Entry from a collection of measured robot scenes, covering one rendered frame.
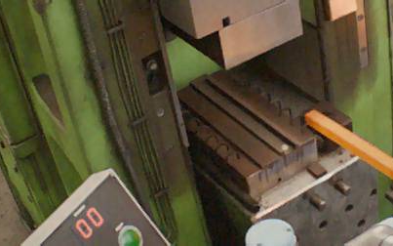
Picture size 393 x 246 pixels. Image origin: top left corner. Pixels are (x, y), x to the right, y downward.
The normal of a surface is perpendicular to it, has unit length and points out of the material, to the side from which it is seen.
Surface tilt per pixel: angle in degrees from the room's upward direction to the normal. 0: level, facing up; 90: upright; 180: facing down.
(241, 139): 0
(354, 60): 90
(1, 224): 0
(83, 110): 90
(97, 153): 90
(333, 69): 90
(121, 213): 60
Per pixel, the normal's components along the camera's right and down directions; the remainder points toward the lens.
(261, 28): 0.55, 0.42
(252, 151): -0.14, -0.80
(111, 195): 0.67, -0.22
